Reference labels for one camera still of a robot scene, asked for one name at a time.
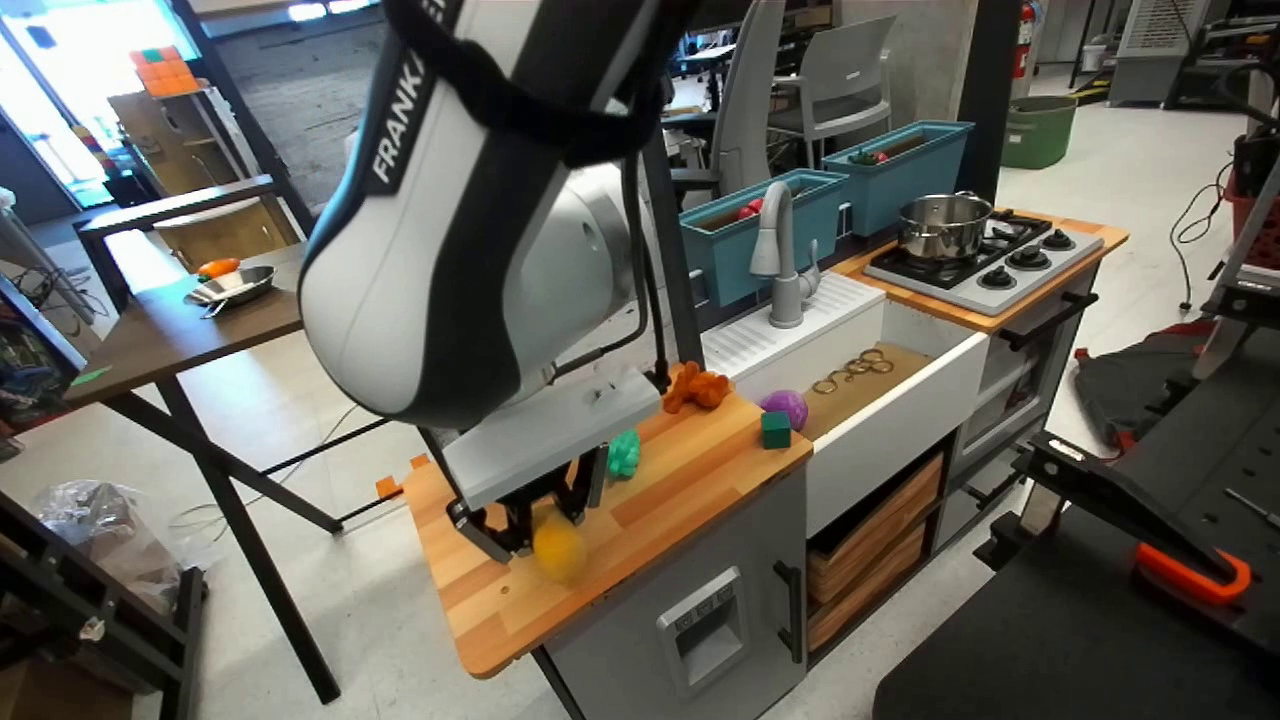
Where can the white toy stove top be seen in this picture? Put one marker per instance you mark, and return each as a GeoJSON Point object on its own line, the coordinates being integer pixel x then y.
{"type": "Point", "coordinates": [1013, 263]}

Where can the teal storage bin right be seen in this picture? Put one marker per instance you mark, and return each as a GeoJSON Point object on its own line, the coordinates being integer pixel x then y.
{"type": "Point", "coordinates": [894, 171]}

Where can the grey toy kitchen cabinet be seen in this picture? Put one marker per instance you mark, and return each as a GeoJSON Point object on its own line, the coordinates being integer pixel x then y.
{"type": "Point", "coordinates": [713, 632]}

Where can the purple plush ball toy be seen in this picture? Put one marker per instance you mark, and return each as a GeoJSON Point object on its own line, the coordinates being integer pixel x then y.
{"type": "Point", "coordinates": [786, 407]}

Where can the wooden counter top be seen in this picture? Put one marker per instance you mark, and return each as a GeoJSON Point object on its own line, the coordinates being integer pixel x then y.
{"type": "Point", "coordinates": [695, 475]}

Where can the green bucket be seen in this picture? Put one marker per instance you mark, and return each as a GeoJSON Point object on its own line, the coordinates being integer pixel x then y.
{"type": "Point", "coordinates": [1039, 128]}

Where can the steel cooking pot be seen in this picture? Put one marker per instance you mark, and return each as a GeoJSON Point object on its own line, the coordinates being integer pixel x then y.
{"type": "Point", "coordinates": [945, 224]}

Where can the wooden drawer crate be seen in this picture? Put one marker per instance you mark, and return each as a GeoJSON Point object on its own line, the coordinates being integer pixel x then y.
{"type": "Point", "coordinates": [871, 550]}

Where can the orange plush toy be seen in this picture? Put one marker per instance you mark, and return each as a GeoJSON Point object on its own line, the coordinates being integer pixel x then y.
{"type": "Point", "coordinates": [696, 391]}

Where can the orange black clamp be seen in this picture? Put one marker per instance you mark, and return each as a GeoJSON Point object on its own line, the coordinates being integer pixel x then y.
{"type": "Point", "coordinates": [1131, 522]}

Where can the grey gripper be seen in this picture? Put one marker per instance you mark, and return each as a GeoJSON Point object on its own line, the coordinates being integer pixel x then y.
{"type": "Point", "coordinates": [533, 439]}

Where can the grey office chair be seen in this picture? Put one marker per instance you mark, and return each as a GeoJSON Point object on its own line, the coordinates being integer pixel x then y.
{"type": "Point", "coordinates": [841, 87]}

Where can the grey toy faucet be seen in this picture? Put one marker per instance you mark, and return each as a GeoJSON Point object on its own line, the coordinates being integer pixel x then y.
{"type": "Point", "coordinates": [775, 259]}

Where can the white toy sink basin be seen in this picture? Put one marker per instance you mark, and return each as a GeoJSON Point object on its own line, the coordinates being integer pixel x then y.
{"type": "Point", "coordinates": [882, 387]}

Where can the small green cube toy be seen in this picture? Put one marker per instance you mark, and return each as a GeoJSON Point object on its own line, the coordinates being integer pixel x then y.
{"type": "Point", "coordinates": [775, 431]}

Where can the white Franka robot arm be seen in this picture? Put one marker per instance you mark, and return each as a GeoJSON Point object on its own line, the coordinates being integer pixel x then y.
{"type": "Point", "coordinates": [480, 263]}

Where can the yellow plush ball toy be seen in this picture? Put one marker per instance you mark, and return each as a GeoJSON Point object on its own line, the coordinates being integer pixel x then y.
{"type": "Point", "coordinates": [556, 550]}

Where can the dark folding side table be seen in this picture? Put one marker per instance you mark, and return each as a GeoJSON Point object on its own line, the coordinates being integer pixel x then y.
{"type": "Point", "coordinates": [165, 334]}

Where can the green plush toy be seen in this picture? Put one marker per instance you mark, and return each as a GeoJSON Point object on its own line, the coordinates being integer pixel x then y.
{"type": "Point", "coordinates": [625, 456]}

